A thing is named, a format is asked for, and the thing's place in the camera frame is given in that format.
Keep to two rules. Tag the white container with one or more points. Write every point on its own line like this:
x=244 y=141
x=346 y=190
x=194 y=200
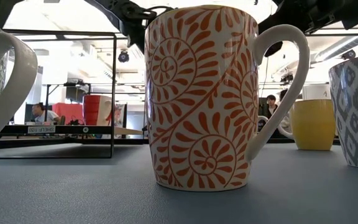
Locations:
x=317 y=91

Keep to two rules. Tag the green leaf pattern mug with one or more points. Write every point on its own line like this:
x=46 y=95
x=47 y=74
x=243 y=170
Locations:
x=20 y=71

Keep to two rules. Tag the blue table mat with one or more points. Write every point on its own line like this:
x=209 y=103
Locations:
x=73 y=193

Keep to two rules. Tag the grey ceiling duct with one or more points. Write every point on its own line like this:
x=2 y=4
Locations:
x=337 y=49

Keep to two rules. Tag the wooden shelf with black frame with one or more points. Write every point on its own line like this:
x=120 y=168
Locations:
x=61 y=129

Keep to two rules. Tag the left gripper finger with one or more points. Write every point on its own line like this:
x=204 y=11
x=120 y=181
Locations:
x=138 y=40

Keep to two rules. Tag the red partition panel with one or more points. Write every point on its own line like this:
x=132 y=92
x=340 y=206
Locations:
x=68 y=112

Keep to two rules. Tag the yellow mug orange inside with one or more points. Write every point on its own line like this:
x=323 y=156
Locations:
x=314 y=124

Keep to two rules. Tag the white mug red pattern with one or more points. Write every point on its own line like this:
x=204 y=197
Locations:
x=120 y=115

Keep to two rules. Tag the black ceiling dome camera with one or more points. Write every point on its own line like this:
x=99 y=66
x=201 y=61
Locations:
x=123 y=57

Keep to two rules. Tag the orange floral pattern mug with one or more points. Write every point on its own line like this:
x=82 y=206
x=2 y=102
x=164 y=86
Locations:
x=197 y=109

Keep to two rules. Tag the black ceiling device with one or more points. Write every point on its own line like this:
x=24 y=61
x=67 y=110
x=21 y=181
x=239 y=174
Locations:
x=348 y=54

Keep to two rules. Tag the black hanging device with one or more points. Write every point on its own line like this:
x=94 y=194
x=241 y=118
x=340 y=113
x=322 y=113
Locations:
x=287 y=78

